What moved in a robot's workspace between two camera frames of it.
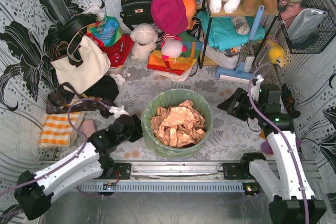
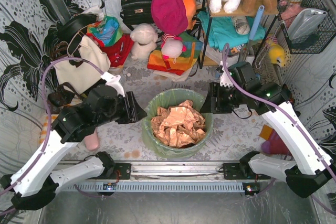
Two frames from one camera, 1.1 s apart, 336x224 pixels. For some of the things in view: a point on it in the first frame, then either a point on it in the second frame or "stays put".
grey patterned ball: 241,24 stays put
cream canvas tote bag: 95,63 stays put
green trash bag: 165,98 stays put
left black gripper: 135,128 → 130,107
